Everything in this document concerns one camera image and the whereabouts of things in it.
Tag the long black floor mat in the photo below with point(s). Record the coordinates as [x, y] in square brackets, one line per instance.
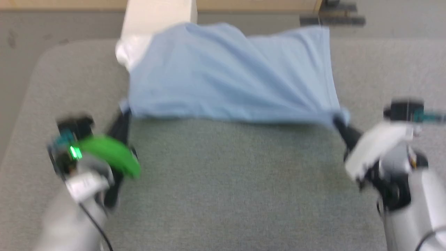
[343, 21]

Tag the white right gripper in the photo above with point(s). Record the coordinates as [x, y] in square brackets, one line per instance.
[379, 143]

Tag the white box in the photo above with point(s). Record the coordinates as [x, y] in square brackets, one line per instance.
[156, 14]

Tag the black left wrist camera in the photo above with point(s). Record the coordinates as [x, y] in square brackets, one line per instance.
[76, 127]

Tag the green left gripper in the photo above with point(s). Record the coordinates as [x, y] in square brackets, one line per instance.
[111, 153]

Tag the light blue shirt white collar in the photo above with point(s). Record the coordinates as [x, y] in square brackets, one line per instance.
[226, 76]

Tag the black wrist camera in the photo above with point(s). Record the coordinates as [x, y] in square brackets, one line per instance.
[402, 109]
[76, 127]

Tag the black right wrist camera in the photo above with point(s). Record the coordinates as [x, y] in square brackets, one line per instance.
[402, 109]

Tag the black floor mat under foot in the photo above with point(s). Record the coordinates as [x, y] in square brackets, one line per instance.
[339, 7]

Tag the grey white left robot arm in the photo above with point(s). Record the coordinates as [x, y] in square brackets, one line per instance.
[73, 216]

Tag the small black floor mat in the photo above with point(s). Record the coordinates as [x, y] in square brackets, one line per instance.
[309, 21]

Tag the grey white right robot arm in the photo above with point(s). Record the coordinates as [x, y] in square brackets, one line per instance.
[414, 209]

